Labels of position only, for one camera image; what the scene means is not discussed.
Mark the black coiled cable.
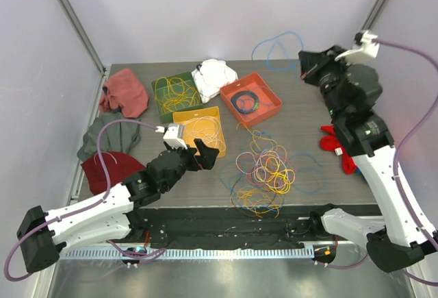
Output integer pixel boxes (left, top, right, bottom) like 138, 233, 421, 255
229, 90, 261, 114

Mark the orange plastic tray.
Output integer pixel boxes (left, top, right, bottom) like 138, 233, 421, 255
220, 72, 282, 128

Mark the pink thin cable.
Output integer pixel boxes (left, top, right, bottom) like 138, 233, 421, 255
235, 147, 288, 186

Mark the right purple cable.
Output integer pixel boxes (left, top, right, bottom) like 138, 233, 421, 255
324, 39, 438, 287

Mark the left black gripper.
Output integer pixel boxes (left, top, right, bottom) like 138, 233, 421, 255
162, 138, 218, 192

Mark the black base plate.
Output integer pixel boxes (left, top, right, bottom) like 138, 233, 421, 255
119, 206, 335, 250

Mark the slotted cable duct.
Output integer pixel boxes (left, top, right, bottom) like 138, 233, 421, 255
61, 245, 314, 260

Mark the dark red cloth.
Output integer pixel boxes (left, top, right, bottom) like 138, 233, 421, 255
81, 151, 144, 195

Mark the left aluminium frame post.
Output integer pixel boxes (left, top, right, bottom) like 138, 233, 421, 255
57, 0, 105, 75

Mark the grey cloth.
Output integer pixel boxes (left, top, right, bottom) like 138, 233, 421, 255
77, 113, 140, 162

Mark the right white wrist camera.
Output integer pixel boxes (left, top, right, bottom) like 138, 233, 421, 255
335, 30, 380, 64

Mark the pink cloth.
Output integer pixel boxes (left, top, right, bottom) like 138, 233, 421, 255
99, 68, 149, 118

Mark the yellow plastic tray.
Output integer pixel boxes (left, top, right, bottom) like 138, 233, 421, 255
172, 106, 227, 158

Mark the yellow thin cable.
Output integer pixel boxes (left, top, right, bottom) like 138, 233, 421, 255
153, 77, 297, 219

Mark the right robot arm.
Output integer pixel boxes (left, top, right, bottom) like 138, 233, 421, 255
298, 46, 437, 273

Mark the blue thin cable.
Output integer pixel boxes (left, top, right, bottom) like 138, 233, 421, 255
218, 31, 328, 215

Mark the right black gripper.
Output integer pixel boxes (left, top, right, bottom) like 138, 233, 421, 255
300, 45, 355, 120

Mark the white crumpled cloth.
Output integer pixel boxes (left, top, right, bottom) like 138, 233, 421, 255
191, 59, 238, 104

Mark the green plastic tray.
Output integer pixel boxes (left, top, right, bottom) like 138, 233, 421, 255
151, 72, 204, 124

